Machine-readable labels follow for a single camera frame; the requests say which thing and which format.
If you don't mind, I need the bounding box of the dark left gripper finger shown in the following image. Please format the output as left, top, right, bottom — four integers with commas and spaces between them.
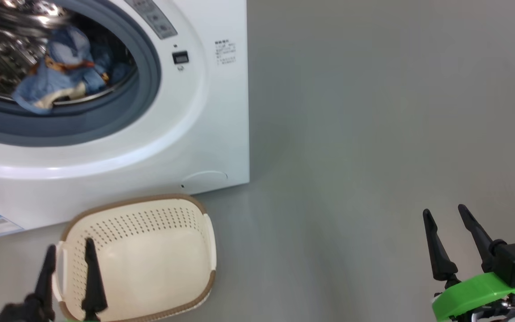
34, 244, 57, 321
80, 238, 109, 321

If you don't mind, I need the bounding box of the grey warning label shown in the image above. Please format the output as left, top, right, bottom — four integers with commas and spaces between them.
123, 0, 178, 40

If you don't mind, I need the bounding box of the blue cartoon print garment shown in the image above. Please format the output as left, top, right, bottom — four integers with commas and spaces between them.
12, 26, 129, 115

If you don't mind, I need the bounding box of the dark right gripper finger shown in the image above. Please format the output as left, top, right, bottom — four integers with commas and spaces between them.
422, 209, 459, 283
458, 204, 497, 274

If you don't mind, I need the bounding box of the grey rubber door gasket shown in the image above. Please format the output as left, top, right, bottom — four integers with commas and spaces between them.
0, 0, 162, 148

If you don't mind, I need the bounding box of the white front-load washing machine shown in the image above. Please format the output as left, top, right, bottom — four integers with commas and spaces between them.
0, 0, 250, 234

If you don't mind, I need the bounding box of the cream perforated laundry basket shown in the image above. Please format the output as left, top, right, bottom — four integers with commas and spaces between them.
54, 194, 217, 322

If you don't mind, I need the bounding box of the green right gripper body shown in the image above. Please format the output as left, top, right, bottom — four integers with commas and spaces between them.
432, 272, 515, 322

